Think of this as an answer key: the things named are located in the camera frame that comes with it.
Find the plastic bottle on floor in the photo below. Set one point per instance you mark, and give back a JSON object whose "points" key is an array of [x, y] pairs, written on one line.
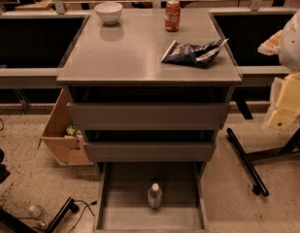
{"points": [[37, 212]]}

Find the black metal stand left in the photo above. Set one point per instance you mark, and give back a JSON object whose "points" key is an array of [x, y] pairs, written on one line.
{"points": [[28, 224]]}

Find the black metal stand right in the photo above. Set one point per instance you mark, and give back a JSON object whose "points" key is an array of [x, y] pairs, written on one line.
{"points": [[259, 188]]}

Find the brown cardboard box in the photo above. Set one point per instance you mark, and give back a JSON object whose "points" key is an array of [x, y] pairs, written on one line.
{"points": [[67, 150]]}

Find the right grey rail barrier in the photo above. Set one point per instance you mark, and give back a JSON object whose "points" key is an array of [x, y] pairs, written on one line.
{"points": [[246, 31]]}

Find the green item in box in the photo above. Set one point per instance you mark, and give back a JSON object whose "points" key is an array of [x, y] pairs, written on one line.
{"points": [[73, 131]]}

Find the black metal stand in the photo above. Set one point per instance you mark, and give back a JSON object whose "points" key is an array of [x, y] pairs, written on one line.
{"points": [[28, 224], [259, 188]]}

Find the left grey rail barrier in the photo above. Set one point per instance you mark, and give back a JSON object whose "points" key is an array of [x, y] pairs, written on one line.
{"points": [[34, 47]]}

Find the white ceramic bowl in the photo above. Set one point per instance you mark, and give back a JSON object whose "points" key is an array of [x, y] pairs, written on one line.
{"points": [[109, 12]]}

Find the grey drawer cabinet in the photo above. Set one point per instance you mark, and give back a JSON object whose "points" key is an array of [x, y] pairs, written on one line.
{"points": [[122, 64]]}

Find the grey rail barrier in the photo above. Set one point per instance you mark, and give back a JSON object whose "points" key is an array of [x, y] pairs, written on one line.
{"points": [[34, 47], [246, 31]]}

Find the grey middle drawer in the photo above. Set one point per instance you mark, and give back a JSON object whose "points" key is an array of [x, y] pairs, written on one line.
{"points": [[149, 152]]}

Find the grey open bottom drawer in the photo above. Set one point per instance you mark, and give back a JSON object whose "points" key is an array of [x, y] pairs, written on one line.
{"points": [[123, 207]]}

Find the clear plastic bottle white cap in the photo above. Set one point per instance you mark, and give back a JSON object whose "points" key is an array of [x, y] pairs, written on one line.
{"points": [[155, 196]]}

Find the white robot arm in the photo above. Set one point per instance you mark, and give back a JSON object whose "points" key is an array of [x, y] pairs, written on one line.
{"points": [[285, 93]]}

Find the orange soda can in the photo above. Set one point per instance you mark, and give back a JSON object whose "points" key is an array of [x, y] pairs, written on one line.
{"points": [[172, 15]]}

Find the grey top drawer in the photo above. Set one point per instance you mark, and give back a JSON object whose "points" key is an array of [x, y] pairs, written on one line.
{"points": [[148, 116]]}

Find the blue crumpled chip bag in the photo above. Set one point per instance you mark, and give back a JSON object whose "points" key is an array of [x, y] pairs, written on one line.
{"points": [[193, 55]]}

